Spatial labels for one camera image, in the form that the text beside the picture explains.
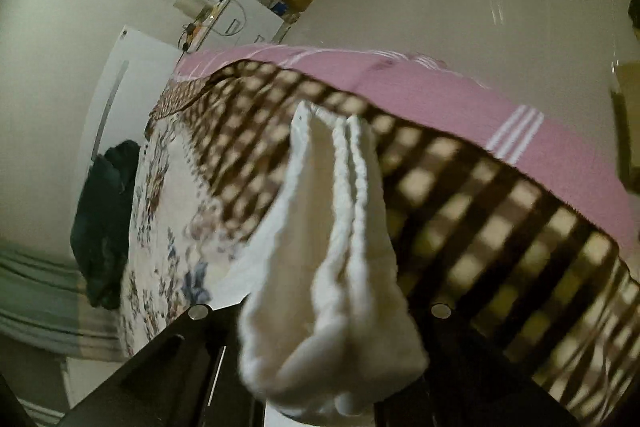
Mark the brown checkered blanket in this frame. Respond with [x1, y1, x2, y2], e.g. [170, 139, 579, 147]
[150, 59, 640, 423]

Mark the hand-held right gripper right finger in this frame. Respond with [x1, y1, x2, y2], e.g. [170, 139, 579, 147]
[372, 303, 583, 427]

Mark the pink striped bed sheet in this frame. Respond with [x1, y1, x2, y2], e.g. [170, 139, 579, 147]
[172, 46, 640, 253]

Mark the white door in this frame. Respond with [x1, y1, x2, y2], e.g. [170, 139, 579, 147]
[87, 25, 182, 178]

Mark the dark green cloth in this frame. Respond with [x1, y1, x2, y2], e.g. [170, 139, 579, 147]
[71, 140, 142, 310]

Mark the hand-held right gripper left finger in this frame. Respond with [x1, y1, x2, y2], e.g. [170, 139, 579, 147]
[56, 304, 266, 427]

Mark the green striped cloth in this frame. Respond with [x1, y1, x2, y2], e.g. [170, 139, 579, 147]
[0, 243, 126, 360]

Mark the white towel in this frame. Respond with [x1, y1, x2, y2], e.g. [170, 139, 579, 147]
[236, 100, 430, 424]

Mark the floral bed sheet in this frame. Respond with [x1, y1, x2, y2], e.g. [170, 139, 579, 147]
[119, 109, 261, 358]

